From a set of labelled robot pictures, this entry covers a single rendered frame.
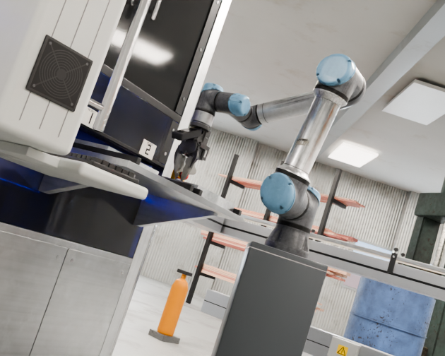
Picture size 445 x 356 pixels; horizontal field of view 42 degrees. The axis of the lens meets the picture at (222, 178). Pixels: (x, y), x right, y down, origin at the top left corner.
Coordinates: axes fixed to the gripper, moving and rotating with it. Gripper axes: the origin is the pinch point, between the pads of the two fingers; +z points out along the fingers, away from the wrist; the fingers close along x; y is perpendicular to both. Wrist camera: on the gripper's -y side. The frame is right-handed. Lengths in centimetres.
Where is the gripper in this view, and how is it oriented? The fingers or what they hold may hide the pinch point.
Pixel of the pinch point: (179, 176)
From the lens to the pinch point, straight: 205.5
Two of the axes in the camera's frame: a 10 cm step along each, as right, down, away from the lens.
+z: -3.2, 9.4, -1.4
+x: -8.2, -2.0, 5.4
